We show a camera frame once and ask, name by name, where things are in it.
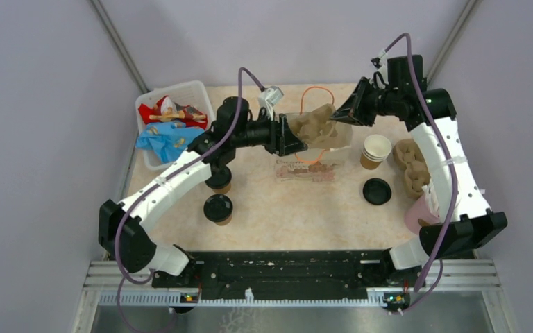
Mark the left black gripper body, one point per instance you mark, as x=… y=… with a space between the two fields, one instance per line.
x=264 y=133

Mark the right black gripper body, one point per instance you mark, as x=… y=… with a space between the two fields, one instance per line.
x=380 y=102

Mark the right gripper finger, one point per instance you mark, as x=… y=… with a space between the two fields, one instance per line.
x=353 y=116
x=351 y=104

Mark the single cardboard cup carrier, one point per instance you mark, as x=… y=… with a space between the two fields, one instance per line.
x=317 y=130

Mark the paper takeout bag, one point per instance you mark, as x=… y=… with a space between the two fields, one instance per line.
x=313 y=165

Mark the stack of paper cups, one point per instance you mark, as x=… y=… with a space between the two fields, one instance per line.
x=375 y=150

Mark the black cup lid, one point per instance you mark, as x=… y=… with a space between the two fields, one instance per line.
x=217 y=206
x=219 y=178

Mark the brown paper cup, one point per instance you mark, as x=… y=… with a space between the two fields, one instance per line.
x=223 y=222
x=222 y=190

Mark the black lid stack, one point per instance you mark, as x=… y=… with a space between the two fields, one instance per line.
x=377 y=191

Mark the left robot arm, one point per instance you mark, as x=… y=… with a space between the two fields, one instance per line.
x=124 y=227

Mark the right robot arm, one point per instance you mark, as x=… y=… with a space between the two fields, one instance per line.
x=431 y=119

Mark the cardboard cup carrier stack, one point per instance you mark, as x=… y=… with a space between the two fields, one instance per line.
x=409 y=159

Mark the white plastic basket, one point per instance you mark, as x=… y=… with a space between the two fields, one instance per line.
x=189 y=93

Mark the blue snack bag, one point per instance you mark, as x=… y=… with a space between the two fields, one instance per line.
x=167 y=140

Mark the white wrapped straws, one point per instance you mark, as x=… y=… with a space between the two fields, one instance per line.
x=431 y=199

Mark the pink holder cup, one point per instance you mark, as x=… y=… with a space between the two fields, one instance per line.
x=419 y=215

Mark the red snack bag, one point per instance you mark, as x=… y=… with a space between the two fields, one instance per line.
x=165 y=110

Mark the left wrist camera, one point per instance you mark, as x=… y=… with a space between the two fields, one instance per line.
x=268 y=98

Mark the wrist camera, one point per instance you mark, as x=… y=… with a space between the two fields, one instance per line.
x=380 y=62
x=268 y=98

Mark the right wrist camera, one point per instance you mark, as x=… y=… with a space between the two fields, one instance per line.
x=380 y=62

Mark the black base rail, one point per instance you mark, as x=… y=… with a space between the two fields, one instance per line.
x=301 y=276

